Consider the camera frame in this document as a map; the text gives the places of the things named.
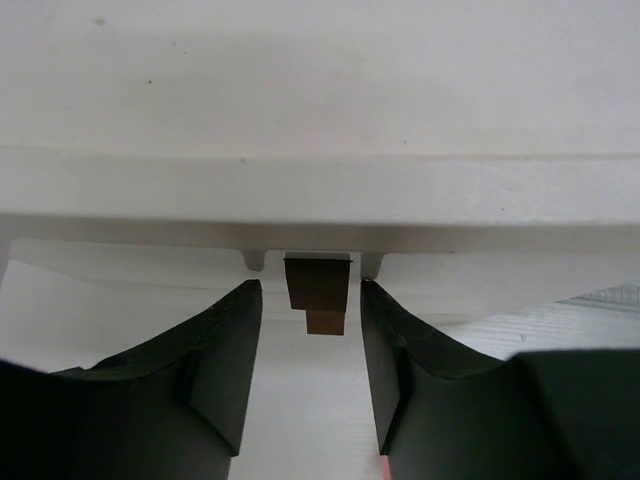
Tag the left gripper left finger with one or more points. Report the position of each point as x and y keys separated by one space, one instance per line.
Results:
x=173 y=407

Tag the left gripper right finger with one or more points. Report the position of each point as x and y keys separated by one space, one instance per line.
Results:
x=443 y=410

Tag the white drawer organizer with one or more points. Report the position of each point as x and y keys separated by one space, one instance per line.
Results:
x=477 y=156

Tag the white wire mesh organizer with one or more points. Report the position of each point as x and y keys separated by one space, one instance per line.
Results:
x=623 y=297

